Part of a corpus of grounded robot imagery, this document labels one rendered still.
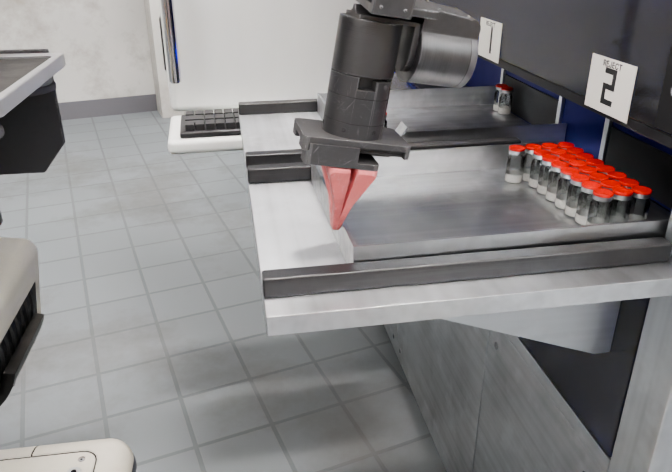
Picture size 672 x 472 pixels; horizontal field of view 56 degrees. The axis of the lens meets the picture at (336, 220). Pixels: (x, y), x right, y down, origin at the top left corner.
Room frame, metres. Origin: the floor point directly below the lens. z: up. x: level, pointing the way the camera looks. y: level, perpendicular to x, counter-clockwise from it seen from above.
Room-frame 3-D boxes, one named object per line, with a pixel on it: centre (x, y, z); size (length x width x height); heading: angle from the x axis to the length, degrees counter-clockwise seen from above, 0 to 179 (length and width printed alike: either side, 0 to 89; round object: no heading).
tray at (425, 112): (1.02, -0.16, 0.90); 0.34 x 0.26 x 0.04; 100
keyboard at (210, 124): (1.30, 0.12, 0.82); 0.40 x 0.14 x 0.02; 102
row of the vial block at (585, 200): (0.69, -0.27, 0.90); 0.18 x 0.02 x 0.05; 11
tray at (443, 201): (0.67, -0.16, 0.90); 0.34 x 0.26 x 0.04; 101
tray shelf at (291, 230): (0.84, -0.12, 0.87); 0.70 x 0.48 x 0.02; 10
